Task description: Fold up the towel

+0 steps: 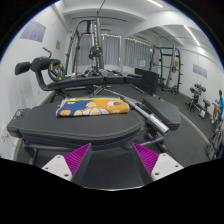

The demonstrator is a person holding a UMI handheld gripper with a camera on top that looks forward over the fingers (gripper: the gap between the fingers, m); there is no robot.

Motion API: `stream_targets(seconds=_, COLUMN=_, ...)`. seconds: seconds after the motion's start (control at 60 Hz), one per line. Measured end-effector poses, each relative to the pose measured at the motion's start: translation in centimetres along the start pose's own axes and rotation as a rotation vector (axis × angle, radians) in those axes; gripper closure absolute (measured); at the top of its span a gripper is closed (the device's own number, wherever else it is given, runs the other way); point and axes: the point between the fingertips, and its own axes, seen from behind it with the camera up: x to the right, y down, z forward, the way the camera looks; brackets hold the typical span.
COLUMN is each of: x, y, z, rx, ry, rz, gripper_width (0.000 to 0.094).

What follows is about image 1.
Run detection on silver barbell bar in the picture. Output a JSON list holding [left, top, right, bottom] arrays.
[[93, 86, 169, 135]]

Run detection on black padded right bench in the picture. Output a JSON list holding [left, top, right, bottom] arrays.
[[142, 97, 181, 131]]

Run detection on black padded front bench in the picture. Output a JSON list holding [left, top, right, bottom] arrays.
[[7, 103, 142, 149]]

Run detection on black bench with roller pads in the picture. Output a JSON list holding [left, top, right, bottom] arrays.
[[15, 57, 141, 93]]

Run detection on purple wall poster right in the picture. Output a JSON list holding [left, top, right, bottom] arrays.
[[193, 64, 207, 78]]

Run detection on grey power rack machine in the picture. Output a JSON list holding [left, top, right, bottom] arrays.
[[65, 17, 104, 75]]

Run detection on dumbbell rack with dumbbells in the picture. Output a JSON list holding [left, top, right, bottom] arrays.
[[186, 84, 211, 119]]

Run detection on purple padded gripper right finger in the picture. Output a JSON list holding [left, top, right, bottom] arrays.
[[133, 143, 183, 184]]

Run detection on black squat rack right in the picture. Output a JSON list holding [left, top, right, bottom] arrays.
[[149, 45, 182, 95]]

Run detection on colourful cartoon print towel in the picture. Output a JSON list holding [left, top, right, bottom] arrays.
[[56, 96, 129, 117]]

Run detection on purple wall poster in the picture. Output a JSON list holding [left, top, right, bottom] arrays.
[[193, 64, 207, 78], [21, 21, 46, 42]]

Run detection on black yellow plate on rack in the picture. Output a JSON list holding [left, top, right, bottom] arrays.
[[89, 45, 102, 59]]

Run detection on grey window curtains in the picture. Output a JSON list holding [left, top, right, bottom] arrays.
[[78, 35, 152, 70]]

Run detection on black padded bench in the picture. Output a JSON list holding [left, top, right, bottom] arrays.
[[7, 103, 142, 149], [142, 97, 181, 131]]

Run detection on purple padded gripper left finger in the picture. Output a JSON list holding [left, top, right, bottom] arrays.
[[42, 144, 92, 183]]

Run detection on black yellow weight plate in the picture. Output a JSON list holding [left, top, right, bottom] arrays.
[[48, 59, 65, 82]]

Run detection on person in blue shirt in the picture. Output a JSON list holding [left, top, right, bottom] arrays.
[[210, 91, 224, 124]]

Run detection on purple wall poster left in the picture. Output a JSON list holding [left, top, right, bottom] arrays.
[[21, 21, 46, 42]]

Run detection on exercise bike at right edge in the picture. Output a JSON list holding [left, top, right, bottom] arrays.
[[206, 120, 224, 160]]

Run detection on black plyo box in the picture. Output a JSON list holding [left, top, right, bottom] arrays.
[[135, 68, 158, 95]]

